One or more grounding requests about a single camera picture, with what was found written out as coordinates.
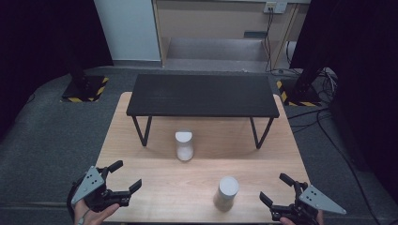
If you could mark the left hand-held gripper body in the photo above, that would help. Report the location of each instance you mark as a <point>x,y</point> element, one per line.
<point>94,184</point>

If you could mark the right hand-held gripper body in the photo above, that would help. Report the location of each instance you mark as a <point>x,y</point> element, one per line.
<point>316,200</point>

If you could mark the jar of brown powder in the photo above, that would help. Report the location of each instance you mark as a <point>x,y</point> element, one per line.
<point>226,192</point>

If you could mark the jar of white powder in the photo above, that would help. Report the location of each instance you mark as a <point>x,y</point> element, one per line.
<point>184,146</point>

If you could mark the black shelf with metal legs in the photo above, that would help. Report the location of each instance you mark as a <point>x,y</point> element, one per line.
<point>203,95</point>

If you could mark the person's right hand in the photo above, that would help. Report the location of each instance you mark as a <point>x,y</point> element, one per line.
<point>286,222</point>

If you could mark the person's left hand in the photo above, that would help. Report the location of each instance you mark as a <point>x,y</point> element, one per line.
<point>94,217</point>

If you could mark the black stand with striped base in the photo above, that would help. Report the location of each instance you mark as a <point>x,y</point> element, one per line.
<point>300,93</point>
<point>84,89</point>

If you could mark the white panel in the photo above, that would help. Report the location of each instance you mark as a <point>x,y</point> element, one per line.
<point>128,29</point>

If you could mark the dark curtain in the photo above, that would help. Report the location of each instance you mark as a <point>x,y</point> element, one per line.
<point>359,62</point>
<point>43,40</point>

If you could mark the small dark box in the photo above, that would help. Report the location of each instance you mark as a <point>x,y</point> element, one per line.
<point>255,34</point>

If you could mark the light wooden cabinet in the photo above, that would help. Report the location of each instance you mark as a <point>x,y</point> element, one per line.
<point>212,23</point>

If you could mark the white wall socket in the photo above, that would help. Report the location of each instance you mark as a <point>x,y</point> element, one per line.
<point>274,7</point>

